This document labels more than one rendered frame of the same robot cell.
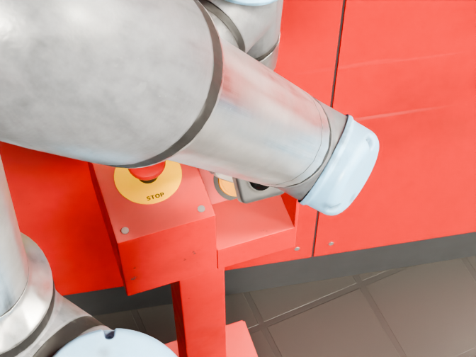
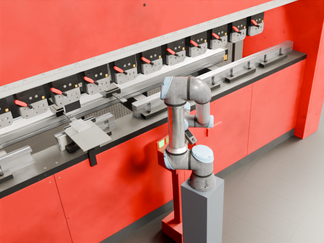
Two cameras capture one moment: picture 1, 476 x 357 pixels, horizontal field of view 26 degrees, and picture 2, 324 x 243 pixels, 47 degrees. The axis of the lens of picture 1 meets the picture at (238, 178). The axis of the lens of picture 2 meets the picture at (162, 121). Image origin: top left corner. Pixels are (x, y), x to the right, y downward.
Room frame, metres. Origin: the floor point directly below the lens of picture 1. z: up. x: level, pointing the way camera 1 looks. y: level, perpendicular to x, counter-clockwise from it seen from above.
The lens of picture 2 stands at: (-1.10, 0.95, 2.23)
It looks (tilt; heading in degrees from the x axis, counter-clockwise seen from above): 33 degrees down; 335
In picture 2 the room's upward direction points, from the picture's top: 4 degrees counter-clockwise
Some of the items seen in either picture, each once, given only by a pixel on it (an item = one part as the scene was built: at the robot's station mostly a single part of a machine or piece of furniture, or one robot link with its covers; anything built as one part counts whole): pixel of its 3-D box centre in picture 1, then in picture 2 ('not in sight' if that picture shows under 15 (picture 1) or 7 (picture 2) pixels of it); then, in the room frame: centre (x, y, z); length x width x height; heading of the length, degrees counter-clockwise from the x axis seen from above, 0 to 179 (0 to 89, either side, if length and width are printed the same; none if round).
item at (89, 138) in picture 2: not in sight; (87, 134); (0.75, 0.58, 1.00); 0.26 x 0.18 x 0.01; 10
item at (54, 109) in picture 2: not in sight; (66, 112); (1.06, 0.62, 1.01); 0.26 x 0.12 x 0.05; 10
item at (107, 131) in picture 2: not in sight; (88, 140); (0.85, 0.55, 0.89); 0.30 x 0.05 x 0.03; 100
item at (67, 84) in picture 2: not in sight; (63, 88); (0.89, 0.63, 1.26); 0.15 x 0.09 x 0.17; 100
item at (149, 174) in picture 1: (146, 168); not in sight; (0.60, 0.10, 0.79); 0.04 x 0.04 x 0.04
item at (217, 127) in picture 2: not in sight; (214, 128); (0.92, -0.43, 0.58); 0.15 x 0.02 x 0.07; 100
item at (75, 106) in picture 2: not in sight; (72, 106); (0.90, 0.60, 1.13); 0.10 x 0.02 x 0.10; 100
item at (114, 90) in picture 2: not in sight; (114, 93); (1.12, 0.26, 1.01); 0.26 x 0.12 x 0.05; 10
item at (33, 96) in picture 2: not in sight; (30, 100); (0.86, 0.83, 1.26); 0.15 x 0.09 x 0.17; 100
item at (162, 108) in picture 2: not in sight; (160, 109); (0.95, 0.00, 0.89); 0.30 x 0.05 x 0.03; 100
